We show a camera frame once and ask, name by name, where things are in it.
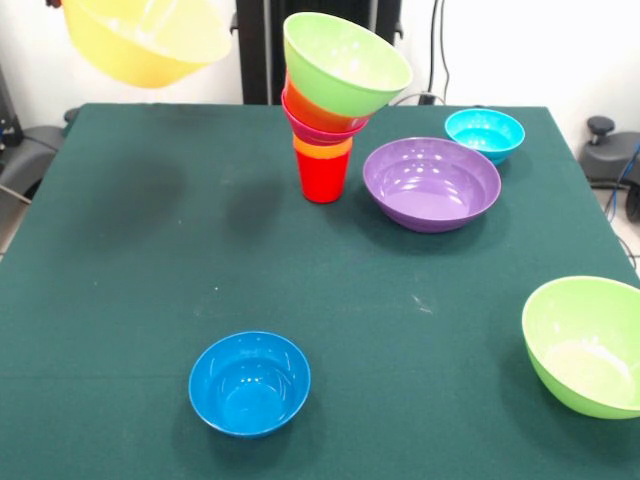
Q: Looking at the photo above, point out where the large orange plastic bowl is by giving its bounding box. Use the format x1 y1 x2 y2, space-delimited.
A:
61 0 233 90

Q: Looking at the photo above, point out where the red-orange plastic bowl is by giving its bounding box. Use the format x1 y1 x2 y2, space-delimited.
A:
282 72 372 134

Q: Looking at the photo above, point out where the pink plastic bowl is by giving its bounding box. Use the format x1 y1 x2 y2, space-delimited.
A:
281 92 371 145

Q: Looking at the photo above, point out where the green plastic bowl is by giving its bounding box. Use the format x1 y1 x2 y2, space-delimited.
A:
282 11 414 118
521 275 640 421

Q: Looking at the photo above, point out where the orange plastic cup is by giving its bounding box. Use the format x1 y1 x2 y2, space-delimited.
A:
292 134 355 161

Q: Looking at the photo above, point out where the red plastic cup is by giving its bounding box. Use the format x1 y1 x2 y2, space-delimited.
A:
295 149 353 204

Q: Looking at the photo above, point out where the purple plastic bowl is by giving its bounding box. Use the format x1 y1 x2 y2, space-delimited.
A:
362 137 503 234

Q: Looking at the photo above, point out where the blue plastic bowl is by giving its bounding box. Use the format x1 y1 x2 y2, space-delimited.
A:
187 330 312 440

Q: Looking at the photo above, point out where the cyan plastic bowl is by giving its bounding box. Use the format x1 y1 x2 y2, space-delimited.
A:
444 108 527 168

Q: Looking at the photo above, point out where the dark green tablecloth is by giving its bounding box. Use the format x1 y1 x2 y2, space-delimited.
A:
0 103 640 480

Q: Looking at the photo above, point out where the black pedestal foot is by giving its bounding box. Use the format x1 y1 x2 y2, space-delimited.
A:
579 115 640 224
0 107 81 201

